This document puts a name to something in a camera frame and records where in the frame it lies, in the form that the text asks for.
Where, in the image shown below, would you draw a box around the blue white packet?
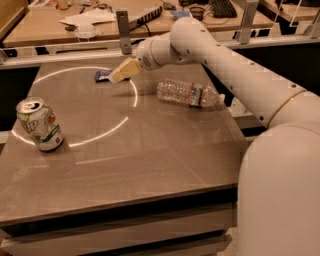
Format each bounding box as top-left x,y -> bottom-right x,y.
170,10 -> 191,19

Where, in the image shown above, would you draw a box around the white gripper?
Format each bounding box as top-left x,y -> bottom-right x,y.
108,39 -> 157,83

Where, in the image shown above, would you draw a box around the white papers on desk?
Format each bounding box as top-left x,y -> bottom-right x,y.
61,8 -> 116,26

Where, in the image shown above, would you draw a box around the right grey metal post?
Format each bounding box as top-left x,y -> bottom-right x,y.
238,0 -> 259,44

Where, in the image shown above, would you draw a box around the white face mask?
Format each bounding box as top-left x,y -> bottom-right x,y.
74,24 -> 98,39

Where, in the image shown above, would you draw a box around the cabinet drawer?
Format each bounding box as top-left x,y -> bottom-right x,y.
119,235 -> 232,256
1,203 -> 236,256

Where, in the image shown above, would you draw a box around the upper cabinet drawer front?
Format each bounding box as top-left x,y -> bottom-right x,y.
1,203 -> 236,256

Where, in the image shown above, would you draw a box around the black computer keyboard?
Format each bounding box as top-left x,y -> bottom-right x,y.
209,0 -> 237,18

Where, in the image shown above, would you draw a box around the left hand sanitizer bottle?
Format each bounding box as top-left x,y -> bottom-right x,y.
229,97 -> 246,115

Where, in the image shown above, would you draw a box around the clear plastic water bottle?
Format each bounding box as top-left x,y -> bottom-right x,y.
157,79 -> 224,108

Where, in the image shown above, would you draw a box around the lower cabinet drawer front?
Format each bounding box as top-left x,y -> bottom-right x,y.
119,235 -> 232,256

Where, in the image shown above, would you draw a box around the grey metal post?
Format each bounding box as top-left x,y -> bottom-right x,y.
238,0 -> 259,44
116,10 -> 132,55

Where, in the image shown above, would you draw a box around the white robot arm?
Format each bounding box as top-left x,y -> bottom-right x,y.
110,17 -> 320,256

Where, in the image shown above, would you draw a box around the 7up soda can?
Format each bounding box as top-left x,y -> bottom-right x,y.
16,97 -> 64,151

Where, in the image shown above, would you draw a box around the left grey metal post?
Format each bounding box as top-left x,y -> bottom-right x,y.
116,10 -> 132,55

